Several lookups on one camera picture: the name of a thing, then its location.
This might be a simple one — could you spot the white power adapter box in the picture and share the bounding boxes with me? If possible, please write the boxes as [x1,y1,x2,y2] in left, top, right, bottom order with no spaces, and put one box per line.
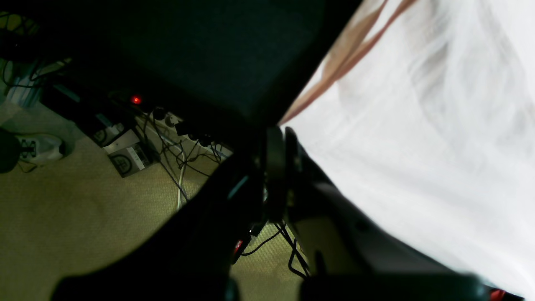
[103,129,155,179]

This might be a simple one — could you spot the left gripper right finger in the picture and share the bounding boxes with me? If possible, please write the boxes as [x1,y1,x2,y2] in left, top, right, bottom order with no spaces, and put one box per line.
[284,128,490,301]

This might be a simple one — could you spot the white sneaker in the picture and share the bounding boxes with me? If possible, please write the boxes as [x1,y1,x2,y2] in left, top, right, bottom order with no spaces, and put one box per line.
[15,133,66,166]

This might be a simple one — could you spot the black table cloth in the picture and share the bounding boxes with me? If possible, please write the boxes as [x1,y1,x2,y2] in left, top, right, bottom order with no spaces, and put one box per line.
[1,0,362,136]

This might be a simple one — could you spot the pink T-shirt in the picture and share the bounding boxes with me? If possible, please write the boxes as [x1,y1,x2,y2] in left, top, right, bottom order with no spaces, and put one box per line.
[280,0,535,301]

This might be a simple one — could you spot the black power strip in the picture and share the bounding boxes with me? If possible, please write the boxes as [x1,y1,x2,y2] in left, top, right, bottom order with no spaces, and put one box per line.
[41,81,232,158]

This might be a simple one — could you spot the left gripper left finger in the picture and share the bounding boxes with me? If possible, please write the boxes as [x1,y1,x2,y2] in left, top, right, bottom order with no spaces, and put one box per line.
[51,127,287,301]

